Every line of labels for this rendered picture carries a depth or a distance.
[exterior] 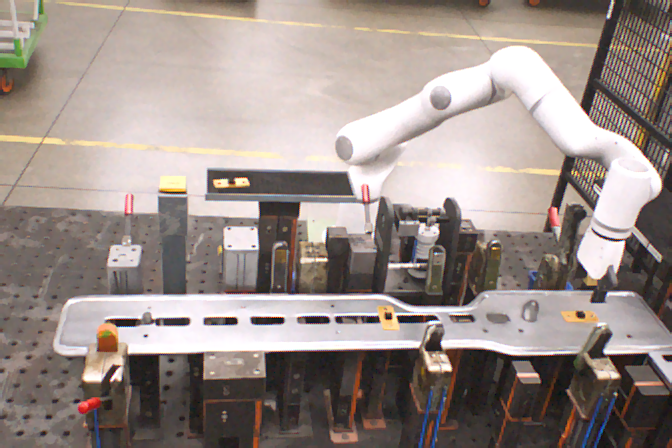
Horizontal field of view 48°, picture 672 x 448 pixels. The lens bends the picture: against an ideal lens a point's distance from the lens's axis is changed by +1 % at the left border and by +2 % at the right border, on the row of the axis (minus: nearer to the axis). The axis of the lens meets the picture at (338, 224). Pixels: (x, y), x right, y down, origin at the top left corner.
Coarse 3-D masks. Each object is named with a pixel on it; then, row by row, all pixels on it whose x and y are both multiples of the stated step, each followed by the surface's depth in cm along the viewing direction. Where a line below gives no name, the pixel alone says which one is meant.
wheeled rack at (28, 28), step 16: (0, 16) 538; (16, 16) 467; (32, 16) 546; (0, 32) 501; (16, 32) 470; (32, 32) 519; (0, 48) 483; (16, 48) 475; (32, 48) 504; (0, 64) 477; (16, 64) 478; (0, 80) 482
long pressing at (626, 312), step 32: (64, 320) 157; (96, 320) 158; (192, 320) 161; (288, 320) 164; (448, 320) 170; (480, 320) 171; (512, 320) 173; (544, 320) 174; (608, 320) 177; (640, 320) 178; (64, 352) 149; (128, 352) 151; (160, 352) 152; (192, 352) 153; (512, 352) 163; (544, 352) 165; (576, 352) 166; (608, 352) 167; (640, 352) 168
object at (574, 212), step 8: (568, 208) 179; (576, 208) 178; (568, 216) 179; (576, 216) 176; (584, 216) 176; (568, 224) 180; (576, 224) 181; (560, 232) 183; (568, 232) 182; (576, 232) 181; (560, 240) 183; (568, 240) 183; (576, 240) 182; (560, 248) 182; (568, 248) 184; (560, 256) 183; (568, 256) 184; (560, 264) 184; (568, 264) 184
